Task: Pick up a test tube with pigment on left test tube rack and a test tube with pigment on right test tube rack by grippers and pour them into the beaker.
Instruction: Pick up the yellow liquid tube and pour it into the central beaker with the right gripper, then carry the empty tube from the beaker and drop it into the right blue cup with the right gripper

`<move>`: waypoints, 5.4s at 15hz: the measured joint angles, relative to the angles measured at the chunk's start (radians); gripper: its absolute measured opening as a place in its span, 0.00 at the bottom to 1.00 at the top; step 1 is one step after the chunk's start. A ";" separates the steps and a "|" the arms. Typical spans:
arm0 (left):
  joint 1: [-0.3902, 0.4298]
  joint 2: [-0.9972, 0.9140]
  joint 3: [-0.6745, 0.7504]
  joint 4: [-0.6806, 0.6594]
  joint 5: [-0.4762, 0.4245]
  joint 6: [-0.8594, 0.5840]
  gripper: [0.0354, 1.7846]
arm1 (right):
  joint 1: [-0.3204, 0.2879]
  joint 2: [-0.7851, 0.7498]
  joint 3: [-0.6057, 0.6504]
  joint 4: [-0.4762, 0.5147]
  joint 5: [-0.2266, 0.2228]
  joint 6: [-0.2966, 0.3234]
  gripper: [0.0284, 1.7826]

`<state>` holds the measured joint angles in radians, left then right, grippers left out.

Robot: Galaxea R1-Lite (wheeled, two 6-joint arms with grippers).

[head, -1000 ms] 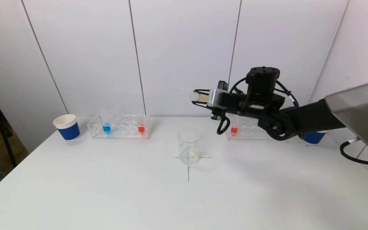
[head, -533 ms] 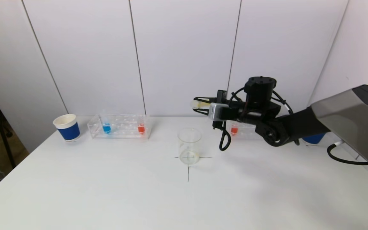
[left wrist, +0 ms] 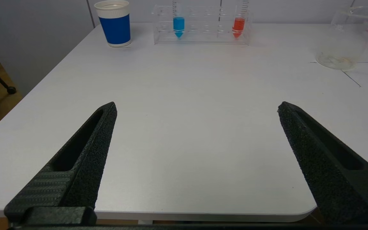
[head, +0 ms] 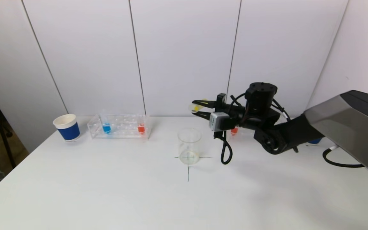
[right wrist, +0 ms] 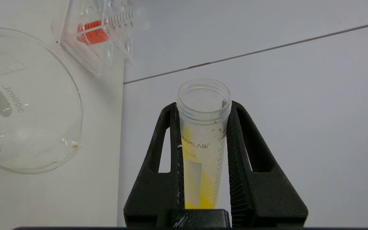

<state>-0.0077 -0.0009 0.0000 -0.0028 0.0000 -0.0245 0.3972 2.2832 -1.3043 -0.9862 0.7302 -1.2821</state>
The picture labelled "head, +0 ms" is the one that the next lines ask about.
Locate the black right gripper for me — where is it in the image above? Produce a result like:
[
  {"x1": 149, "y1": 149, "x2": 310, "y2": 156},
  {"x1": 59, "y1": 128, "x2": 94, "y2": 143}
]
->
[{"x1": 191, "y1": 93, "x2": 246, "y2": 139}]

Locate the black cable with white plug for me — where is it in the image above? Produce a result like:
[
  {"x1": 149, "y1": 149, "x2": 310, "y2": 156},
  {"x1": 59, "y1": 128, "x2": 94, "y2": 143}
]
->
[{"x1": 322, "y1": 145, "x2": 365, "y2": 168}]

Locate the black chair base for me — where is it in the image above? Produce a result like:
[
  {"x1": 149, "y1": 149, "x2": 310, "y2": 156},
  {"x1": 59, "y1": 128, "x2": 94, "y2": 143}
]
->
[{"x1": 0, "y1": 107, "x2": 17, "y2": 170}]

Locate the test tube with yellow pigment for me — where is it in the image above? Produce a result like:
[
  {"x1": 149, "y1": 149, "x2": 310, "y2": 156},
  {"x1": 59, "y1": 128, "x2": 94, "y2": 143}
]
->
[{"x1": 189, "y1": 98, "x2": 209, "y2": 113}]

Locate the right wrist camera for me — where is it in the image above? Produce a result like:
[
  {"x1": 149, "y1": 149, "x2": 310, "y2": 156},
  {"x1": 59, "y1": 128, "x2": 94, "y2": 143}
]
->
[{"x1": 209, "y1": 112, "x2": 230, "y2": 132}]

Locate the clear glass beaker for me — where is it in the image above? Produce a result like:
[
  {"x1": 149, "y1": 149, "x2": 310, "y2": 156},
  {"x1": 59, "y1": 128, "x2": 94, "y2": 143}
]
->
[{"x1": 177, "y1": 128, "x2": 202, "y2": 165}]

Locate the test tube with blue pigment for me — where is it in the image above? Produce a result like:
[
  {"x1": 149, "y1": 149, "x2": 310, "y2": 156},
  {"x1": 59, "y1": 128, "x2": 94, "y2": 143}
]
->
[{"x1": 100, "y1": 110, "x2": 112, "y2": 134}]

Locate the black right camera cable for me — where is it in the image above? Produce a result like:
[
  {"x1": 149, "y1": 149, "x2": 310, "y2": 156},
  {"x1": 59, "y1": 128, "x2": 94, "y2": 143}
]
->
[{"x1": 214, "y1": 129, "x2": 233, "y2": 165}]

